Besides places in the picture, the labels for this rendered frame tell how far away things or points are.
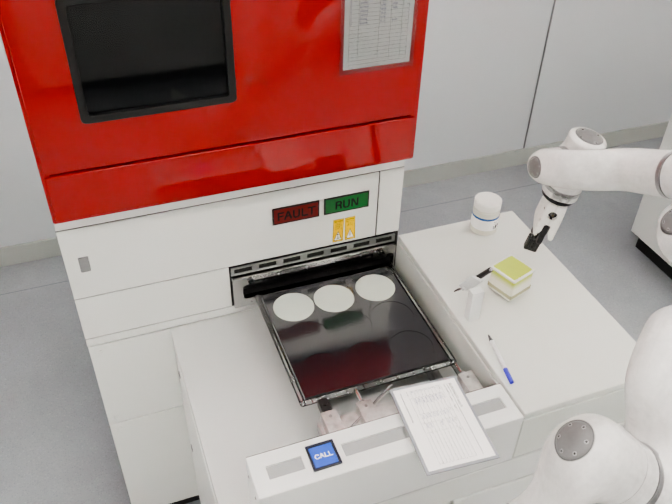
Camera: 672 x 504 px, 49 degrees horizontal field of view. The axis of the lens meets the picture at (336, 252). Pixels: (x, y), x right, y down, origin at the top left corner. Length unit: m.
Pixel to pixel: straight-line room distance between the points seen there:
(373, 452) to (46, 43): 0.95
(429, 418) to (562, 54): 2.75
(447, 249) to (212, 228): 0.60
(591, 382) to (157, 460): 1.25
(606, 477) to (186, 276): 1.06
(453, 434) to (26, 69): 1.03
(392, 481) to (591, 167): 0.74
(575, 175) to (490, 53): 2.19
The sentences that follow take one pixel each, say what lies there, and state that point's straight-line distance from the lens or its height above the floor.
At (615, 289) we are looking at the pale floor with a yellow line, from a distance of 3.45.
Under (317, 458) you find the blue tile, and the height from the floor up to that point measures 0.96.
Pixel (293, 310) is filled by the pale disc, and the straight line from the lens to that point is 1.78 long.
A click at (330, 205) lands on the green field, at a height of 1.10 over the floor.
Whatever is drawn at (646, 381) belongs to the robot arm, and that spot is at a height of 1.27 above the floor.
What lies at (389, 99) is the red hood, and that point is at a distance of 1.62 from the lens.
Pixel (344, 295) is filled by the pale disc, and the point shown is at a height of 0.90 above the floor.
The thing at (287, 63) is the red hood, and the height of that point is 1.51.
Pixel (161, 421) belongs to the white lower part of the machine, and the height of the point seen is 0.48.
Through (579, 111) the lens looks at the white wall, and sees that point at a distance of 4.22.
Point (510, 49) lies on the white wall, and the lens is 3.76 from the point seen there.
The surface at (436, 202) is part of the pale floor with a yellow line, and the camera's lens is 3.75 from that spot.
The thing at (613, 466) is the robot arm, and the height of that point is 1.25.
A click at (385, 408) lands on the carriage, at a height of 0.88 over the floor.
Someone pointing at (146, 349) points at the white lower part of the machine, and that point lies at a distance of 1.92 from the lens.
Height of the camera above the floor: 2.13
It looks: 39 degrees down
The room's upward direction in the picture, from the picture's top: 2 degrees clockwise
